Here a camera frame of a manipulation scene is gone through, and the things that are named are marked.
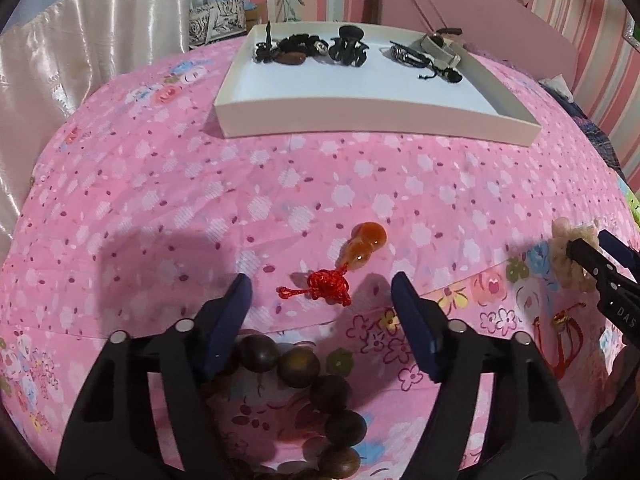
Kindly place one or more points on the dark patterned blanket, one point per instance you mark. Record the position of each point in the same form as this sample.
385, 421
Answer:
597, 140

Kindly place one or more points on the orange gourd pendant red knot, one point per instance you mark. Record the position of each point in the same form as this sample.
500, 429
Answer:
367, 240

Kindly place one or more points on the white satin curtain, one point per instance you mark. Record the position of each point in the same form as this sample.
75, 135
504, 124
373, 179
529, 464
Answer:
100, 35

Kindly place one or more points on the black hair claw clip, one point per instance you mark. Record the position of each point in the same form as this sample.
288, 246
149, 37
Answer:
347, 42

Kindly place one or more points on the pink floral bedsheet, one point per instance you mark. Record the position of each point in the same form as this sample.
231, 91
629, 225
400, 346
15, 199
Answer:
150, 185

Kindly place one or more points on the white cloth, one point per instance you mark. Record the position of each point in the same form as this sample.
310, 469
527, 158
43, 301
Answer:
556, 87

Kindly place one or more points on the cream scrunchie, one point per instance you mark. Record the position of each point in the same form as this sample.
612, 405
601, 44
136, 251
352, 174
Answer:
562, 255

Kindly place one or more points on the pink headboard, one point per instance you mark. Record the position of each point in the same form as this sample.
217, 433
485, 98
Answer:
475, 0

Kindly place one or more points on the black scrunchie with silver charm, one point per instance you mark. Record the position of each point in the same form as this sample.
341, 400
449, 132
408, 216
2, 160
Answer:
305, 42

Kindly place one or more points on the white shallow box tray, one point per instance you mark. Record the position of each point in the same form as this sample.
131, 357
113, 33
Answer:
350, 85

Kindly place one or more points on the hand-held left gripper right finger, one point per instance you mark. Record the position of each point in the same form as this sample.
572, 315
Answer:
417, 330

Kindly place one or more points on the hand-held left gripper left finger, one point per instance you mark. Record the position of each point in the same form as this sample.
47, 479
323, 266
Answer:
225, 330

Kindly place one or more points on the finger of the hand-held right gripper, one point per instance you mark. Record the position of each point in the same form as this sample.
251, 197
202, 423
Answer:
617, 247
592, 265

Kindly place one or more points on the printed gift bag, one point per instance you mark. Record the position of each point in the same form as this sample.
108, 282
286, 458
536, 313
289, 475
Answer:
215, 20

